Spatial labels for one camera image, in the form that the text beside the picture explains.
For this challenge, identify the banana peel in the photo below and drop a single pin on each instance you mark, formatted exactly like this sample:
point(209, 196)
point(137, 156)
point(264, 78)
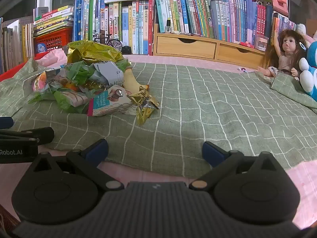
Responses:
point(130, 79)

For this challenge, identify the miniature black bicycle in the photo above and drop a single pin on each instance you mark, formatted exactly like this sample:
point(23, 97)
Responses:
point(114, 44)

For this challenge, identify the stack of flat books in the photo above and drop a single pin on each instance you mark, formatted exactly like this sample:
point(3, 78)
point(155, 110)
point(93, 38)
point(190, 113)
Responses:
point(53, 19)

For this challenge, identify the small wrapped candy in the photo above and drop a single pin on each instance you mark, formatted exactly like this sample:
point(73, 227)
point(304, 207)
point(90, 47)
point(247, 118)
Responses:
point(242, 69)

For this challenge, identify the pile of snack wrappers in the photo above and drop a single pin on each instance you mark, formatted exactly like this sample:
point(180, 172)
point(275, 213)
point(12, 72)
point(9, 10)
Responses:
point(104, 72)

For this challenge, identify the red plastic box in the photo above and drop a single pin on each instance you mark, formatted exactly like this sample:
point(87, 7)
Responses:
point(14, 70)

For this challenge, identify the white rabbit plush toy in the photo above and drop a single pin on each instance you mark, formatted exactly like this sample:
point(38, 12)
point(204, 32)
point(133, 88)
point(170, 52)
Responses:
point(302, 29)

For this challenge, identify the brown-haired doll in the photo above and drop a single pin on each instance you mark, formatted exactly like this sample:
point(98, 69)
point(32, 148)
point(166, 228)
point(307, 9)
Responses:
point(288, 47)

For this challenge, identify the pink snack packet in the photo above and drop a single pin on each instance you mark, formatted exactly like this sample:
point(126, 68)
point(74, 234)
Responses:
point(40, 81)

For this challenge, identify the green checked cloth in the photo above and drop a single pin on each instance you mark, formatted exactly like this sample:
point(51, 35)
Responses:
point(198, 104)

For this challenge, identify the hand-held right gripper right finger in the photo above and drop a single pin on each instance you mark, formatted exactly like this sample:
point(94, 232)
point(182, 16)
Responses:
point(213, 152)

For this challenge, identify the wooden drawer organizer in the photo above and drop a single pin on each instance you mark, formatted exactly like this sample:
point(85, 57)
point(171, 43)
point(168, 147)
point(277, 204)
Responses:
point(185, 47)

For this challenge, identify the long row of colourful books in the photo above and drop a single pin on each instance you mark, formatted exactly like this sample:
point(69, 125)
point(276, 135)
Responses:
point(198, 12)

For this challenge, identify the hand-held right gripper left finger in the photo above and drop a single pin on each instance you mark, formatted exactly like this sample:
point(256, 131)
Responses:
point(96, 150)

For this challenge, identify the small dark bottle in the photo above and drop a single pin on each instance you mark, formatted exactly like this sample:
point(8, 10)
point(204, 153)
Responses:
point(169, 26)

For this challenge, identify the row of beige-spine books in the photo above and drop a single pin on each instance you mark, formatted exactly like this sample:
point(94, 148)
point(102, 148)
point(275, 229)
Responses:
point(14, 44)

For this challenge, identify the small black case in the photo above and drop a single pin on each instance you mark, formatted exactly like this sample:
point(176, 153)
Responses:
point(126, 50)

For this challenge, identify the row of tall thin books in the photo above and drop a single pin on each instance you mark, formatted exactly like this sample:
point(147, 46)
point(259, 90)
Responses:
point(116, 24)

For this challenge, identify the short row of slim books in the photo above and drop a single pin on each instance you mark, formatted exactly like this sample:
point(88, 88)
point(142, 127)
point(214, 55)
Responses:
point(283, 24)

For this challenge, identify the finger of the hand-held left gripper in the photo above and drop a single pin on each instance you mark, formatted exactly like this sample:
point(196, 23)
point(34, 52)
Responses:
point(29, 133)
point(6, 123)

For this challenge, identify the small clear plastic box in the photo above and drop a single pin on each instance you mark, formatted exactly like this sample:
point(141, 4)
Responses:
point(261, 43)

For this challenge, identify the red plastic crate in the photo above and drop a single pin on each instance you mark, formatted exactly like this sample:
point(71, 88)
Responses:
point(53, 41)

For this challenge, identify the blue cat plush toy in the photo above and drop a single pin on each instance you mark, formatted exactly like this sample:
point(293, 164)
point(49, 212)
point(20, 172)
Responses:
point(309, 79)

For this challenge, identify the brown cardboard box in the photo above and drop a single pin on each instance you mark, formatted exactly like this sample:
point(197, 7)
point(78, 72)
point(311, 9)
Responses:
point(311, 26)

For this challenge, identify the small red toy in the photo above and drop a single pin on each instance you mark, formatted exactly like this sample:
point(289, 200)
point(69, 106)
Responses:
point(246, 45)

